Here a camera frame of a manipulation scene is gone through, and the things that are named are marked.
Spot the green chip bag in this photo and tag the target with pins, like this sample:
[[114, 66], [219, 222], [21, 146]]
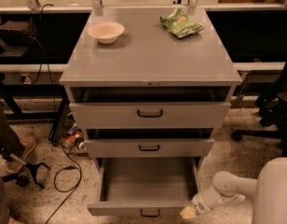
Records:
[[180, 25]]

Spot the white bowl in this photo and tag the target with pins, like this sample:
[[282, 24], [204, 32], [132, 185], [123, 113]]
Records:
[[106, 32]]

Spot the orange can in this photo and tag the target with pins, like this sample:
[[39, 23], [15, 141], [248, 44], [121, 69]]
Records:
[[74, 140]]

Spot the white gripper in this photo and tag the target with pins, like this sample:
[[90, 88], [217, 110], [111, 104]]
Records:
[[200, 204]]

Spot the grey bottom drawer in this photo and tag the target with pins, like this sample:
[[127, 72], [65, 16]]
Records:
[[146, 187]]

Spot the dark trouser leg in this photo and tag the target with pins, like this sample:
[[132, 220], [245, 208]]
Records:
[[9, 141]]

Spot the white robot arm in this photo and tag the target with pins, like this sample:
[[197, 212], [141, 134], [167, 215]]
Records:
[[268, 191]]

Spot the black office chair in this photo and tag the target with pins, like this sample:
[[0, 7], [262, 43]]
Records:
[[272, 104]]

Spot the tan shoe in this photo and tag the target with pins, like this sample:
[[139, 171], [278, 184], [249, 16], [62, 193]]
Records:
[[28, 143]]

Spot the grey drawer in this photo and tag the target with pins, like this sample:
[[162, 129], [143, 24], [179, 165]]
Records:
[[150, 115], [146, 187], [131, 148]]

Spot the grey middle drawer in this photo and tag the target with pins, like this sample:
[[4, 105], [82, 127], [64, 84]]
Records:
[[131, 148]]

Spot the grey top drawer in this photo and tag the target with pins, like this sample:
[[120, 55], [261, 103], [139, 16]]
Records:
[[150, 115]]

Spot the dark box on shelf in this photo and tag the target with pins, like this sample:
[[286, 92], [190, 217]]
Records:
[[17, 33]]

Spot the grey metal drawer cabinet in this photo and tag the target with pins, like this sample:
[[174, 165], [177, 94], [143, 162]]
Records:
[[148, 65]]

